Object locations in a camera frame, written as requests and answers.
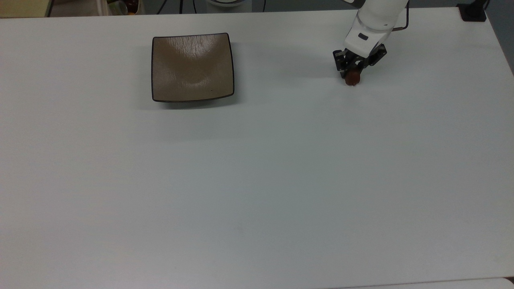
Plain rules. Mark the yellowish board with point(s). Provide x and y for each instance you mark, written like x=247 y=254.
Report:
x=24 y=8

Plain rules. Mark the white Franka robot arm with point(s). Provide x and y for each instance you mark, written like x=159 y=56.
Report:
x=375 y=24

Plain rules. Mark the black stand base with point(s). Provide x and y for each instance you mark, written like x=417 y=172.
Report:
x=473 y=11

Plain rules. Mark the small red-brown round food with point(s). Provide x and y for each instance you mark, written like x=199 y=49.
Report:
x=353 y=78

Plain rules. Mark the brown square ceramic plate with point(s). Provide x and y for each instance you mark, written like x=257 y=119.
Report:
x=192 y=66

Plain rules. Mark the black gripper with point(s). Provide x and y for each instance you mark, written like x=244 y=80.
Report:
x=359 y=56

